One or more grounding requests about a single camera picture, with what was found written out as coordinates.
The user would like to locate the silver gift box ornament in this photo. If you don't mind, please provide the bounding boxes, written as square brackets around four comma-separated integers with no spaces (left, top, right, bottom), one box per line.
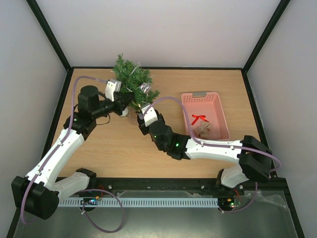
[139,82,152,94]

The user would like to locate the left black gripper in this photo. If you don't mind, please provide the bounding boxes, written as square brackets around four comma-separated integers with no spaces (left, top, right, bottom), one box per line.
[92,93,134,119]

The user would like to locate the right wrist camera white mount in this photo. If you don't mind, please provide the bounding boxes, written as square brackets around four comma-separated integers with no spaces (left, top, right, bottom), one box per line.
[138,103,158,127]

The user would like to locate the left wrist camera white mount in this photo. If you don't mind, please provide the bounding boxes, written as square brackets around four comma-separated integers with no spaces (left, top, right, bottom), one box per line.
[105,78,121,102]

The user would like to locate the burlap bow ornament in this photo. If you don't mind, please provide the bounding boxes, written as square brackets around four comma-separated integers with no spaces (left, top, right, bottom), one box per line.
[194,121,213,139]

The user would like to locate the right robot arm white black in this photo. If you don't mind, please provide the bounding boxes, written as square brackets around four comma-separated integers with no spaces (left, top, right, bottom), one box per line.
[137,111,272,194]

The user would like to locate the pink plastic basket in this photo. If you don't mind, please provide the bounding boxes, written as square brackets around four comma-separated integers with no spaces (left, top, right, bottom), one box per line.
[181,92,230,140]

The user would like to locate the black aluminium rail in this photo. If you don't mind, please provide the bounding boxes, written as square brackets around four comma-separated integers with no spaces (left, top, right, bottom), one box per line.
[54,177,288,196]

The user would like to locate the purple floor cable loop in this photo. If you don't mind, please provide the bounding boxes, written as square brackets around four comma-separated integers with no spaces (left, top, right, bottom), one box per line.
[80,188,125,234]

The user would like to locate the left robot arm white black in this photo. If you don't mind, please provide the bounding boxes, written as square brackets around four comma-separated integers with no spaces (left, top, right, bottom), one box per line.
[11,83,134,220]

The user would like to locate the small green christmas tree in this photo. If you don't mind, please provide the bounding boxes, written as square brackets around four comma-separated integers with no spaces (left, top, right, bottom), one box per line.
[112,54,159,111]

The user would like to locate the clear string lights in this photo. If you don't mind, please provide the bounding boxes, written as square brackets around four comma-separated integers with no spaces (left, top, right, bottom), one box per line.
[112,58,152,93]

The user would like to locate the light blue cable duct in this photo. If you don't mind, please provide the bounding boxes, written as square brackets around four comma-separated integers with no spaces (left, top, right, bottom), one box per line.
[58,197,218,208]

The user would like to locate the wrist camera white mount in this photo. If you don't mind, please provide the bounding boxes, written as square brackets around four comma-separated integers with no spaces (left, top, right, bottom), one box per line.
[138,103,158,127]
[105,78,121,102]

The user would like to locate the white ball ornament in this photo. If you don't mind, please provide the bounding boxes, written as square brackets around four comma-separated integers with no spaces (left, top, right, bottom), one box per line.
[121,107,129,117]

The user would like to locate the red ribbon bow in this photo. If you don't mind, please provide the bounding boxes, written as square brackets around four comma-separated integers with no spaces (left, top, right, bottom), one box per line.
[191,114,208,125]

